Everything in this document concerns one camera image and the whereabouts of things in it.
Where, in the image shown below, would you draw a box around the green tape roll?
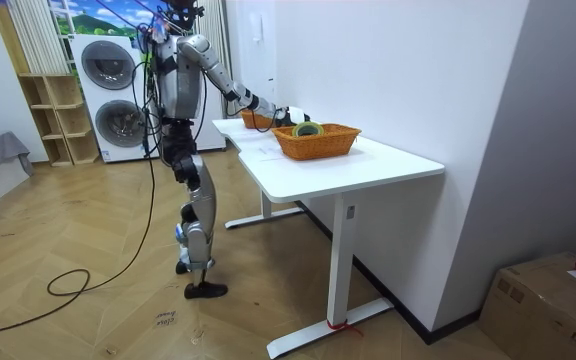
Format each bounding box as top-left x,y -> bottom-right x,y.
291,121 -> 326,139

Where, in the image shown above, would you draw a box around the small orange wicker basket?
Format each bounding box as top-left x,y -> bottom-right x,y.
239,109 -> 279,131

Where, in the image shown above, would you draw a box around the black floor cable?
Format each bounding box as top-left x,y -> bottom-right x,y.
0,59 -> 162,340

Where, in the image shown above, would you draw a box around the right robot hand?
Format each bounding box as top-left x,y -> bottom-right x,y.
273,105 -> 313,129

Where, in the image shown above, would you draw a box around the robot legs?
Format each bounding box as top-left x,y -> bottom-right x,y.
159,118 -> 229,301

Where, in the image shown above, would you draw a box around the wooden shelf unit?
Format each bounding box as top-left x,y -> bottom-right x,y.
17,72 -> 101,168

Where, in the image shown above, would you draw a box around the white washing machine tower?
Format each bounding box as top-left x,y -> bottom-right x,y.
68,33 -> 227,164

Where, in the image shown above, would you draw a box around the red strap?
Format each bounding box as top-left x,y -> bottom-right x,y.
325,319 -> 365,338

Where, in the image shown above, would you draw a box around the cardboard box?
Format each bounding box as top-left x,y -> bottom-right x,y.
478,251 -> 576,360

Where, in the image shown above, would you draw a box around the white desk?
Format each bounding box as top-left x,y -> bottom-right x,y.
211,117 -> 446,360

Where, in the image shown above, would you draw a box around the landscape wall poster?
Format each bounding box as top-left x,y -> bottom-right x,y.
49,0 -> 170,40

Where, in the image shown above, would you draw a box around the white pleated curtain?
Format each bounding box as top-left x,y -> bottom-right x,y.
195,0 -> 234,77
6,0 -> 72,77

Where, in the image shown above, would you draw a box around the large orange wicker basket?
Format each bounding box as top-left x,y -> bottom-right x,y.
270,122 -> 363,162

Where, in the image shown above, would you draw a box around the robot body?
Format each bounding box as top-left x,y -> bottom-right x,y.
137,0 -> 208,124

